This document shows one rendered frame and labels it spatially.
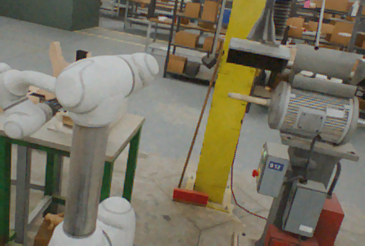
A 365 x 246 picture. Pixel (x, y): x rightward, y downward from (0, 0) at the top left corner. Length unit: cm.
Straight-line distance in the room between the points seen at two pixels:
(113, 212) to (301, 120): 98
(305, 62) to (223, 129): 115
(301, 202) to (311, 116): 43
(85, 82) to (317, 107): 123
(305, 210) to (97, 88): 134
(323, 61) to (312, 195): 66
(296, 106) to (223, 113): 113
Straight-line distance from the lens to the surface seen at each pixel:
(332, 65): 198
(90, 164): 105
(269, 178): 169
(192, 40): 661
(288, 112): 181
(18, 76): 142
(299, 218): 198
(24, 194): 227
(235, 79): 278
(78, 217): 115
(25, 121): 145
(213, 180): 311
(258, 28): 171
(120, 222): 134
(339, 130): 189
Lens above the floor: 177
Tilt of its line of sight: 20 degrees down
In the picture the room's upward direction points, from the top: 10 degrees clockwise
